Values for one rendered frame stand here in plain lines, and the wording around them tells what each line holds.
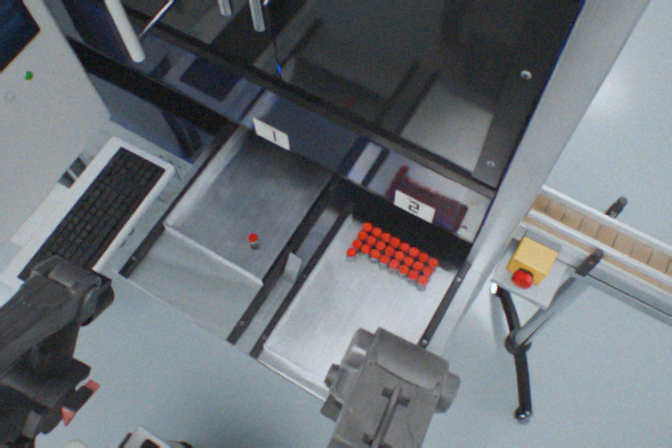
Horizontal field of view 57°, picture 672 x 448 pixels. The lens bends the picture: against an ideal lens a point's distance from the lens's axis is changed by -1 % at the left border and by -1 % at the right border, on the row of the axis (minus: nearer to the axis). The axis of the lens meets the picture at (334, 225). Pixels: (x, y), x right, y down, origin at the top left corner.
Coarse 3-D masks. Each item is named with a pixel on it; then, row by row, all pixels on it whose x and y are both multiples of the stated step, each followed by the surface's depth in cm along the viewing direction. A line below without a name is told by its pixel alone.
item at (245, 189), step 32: (224, 160) 145; (256, 160) 145; (288, 160) 145; (192, 192) 140; (224, 192) 142; (256, 192) 142; (288, 192) 141; (320, 192) 138; (192, 224) 139; (224, 224) 139; (256, 224) 138; (288, 224) 138; (224, 256) 135; (256, 256) 135
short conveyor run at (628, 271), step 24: (552, 192) 130; (528, 216) 131; (552, 216) 132; (576, 216) 132; (600, 216) 128; (576, 240) 129; (600, 240) 130; (624, 240) 129; (648, 240) 125; (576, 264) 130; (600, 264) 127; (624, 264) 127; (648, 264) 127; (600, 288) 133; (624, 288) 128; (648, 288) 125; (648, 312) 130
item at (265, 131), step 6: (258, 126) 132; (264, 126) 130; (270, 126) 129; (258, 132) 134; (264, 132) 133; (270, 132) 131; (276, 132) 130; (282, 132) 128; (270, 138) 134; (276, 138) 132; (282, 138) 130; (282, 144) 133; (288, 144) 131
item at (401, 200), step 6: (396, 192) 123; (396, 198) 125; (402, 198) 123; (408, 198) 122; (396, 204) 127; (402, 204) 126; (408, 204) 124; (420, 204) 121; (408, 210) 126; (414, 210) 125; (420, 210) 123; (426, 210) 122; (432, 210) 121; (420, 216) 126; (426, 216) 124; (432, 216) 123
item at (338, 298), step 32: (352, 224) 138; (320, 288) 132; (352, 288) 132; (384, 288) 131; (448, 288) 130; (288, 320) 129; (320, 320) 129; (352, 320) 129; (384, 320) 129; (416, 320) 128; (288, 352) 126; (320, 352) 126
